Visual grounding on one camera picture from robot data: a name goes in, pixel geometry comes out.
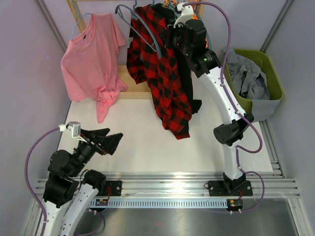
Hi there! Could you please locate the red black plaid shirt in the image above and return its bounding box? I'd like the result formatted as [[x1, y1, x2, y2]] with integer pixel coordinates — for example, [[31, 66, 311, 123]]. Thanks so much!
[[126, 5, 192, 140]]

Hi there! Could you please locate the aluminium corner profile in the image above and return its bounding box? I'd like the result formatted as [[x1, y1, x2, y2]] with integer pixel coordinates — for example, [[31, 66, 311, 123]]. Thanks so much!
[[260, 0, 295, 53], [35, 0, 67, 52]]

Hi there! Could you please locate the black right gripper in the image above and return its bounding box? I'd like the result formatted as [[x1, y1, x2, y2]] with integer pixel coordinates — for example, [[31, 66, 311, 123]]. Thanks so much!
[[158, 20, 191, 58]]

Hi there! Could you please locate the green plastic basket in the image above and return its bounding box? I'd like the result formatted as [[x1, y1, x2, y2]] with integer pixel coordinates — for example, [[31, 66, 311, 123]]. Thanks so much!
[[222, 49, 284, 116]]

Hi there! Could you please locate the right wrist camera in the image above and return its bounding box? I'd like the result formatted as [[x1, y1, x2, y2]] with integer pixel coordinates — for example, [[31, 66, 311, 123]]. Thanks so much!
[[173, 3, 194, 28]]

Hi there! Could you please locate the white slotted cable duct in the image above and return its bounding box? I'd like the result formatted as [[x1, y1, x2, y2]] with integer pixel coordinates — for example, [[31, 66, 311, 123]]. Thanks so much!
[[88, 198, 227, 209]]

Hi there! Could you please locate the wooden rack frame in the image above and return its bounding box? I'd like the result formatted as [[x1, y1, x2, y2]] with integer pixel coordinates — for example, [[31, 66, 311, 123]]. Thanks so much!
[[65, 0, 206, 100]]

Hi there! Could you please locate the aluminium corner profile right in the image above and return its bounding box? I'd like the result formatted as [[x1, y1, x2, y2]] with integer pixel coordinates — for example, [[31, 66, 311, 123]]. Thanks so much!
[[260, 0, 295, 53]]

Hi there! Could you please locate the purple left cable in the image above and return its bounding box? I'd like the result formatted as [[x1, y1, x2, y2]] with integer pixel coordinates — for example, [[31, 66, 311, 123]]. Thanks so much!
[[25, 127, 62, 236]]

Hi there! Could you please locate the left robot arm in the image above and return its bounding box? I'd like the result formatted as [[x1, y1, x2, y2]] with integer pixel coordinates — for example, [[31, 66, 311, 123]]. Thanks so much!
[[41, 122, 123, 236]]

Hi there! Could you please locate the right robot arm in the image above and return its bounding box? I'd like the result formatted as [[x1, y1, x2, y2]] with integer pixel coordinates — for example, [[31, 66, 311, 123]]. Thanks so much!
[[159, 19, 253, 196]]

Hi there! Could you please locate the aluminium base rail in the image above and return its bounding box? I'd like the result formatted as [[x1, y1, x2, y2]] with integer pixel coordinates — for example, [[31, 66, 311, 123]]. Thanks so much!
[[31, 171, 302, 200]]

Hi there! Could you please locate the light blue wire hanger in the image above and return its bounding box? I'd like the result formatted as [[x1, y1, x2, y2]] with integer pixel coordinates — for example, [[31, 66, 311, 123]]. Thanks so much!
[[67, 0, 92, 40]]

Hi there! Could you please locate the teal plastic hanger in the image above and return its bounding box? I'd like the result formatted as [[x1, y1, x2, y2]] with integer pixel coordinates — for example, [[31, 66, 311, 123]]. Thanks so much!
[[114, 0, 163, 59]]

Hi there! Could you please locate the wooden clothes rail rod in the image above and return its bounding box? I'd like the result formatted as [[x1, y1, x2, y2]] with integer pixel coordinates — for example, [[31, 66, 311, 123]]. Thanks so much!
[[71, 0, 163, 2]]

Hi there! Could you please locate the pink t-shirt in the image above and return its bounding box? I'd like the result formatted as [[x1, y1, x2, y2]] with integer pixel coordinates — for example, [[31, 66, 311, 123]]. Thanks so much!
[[61, 13, 128, 123]]

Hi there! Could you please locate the orange plastic hanger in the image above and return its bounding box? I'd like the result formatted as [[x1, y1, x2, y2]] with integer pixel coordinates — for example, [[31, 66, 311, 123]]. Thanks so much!
[[162, 0, 212, 49]]

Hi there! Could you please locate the purple cable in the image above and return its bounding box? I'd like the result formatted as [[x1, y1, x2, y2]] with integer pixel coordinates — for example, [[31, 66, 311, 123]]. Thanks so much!
[[25, 127, 62, 236], [183, 1, 265, 212]]

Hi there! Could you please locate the aluminium corner profile left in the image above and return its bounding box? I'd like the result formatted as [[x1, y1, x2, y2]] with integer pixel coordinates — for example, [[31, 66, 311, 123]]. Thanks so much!
[[35, 0, 67, 52]]

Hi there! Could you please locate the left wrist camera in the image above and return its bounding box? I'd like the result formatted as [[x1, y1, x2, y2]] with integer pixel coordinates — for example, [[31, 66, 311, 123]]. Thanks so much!
[[59, 121, 85, 142]]

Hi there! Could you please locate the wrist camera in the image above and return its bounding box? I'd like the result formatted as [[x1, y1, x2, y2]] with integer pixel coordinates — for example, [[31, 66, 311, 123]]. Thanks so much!
[[173, 3, 194, 28], [59, 121, 85, 142]]

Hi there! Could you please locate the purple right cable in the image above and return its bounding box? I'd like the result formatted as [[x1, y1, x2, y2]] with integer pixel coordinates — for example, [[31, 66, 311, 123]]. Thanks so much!
[[183, 1, 265, 212]]

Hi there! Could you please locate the black shirt on hanger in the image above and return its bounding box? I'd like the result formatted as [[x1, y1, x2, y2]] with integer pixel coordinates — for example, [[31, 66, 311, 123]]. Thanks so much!
[[152, 3, 202, 114]]

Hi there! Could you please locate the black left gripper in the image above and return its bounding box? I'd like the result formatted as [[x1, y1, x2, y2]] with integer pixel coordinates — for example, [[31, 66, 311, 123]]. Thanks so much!
[[69, 128, 123, 177]]

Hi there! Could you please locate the grey button shirt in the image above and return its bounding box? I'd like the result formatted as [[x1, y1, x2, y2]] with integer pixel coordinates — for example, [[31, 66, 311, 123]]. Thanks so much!
[[220, 48, 280, 122]]

